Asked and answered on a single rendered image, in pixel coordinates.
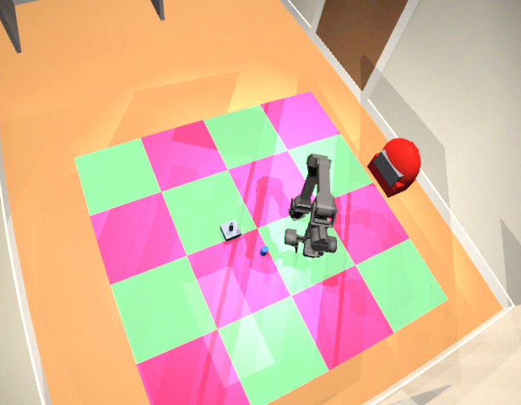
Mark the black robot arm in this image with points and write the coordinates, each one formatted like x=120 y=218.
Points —
x=322 y=208

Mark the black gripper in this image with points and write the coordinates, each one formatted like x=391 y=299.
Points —
x=293 y=239

